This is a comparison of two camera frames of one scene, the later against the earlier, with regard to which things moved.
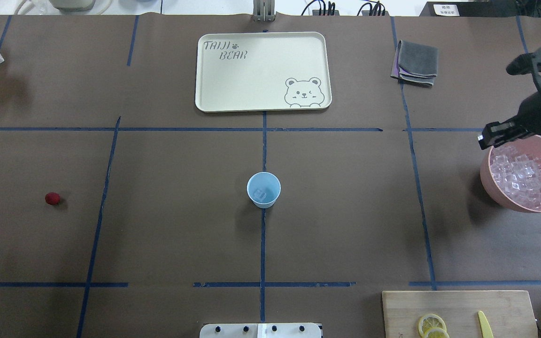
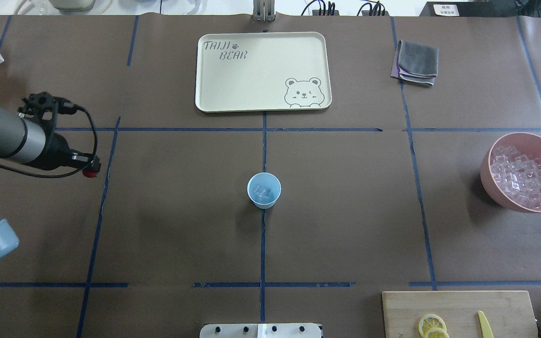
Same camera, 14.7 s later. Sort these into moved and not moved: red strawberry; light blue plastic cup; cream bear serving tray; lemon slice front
Moved: red strawberry
Not moved: lemon slice front; cream bear serving tray; light blue plastic cup
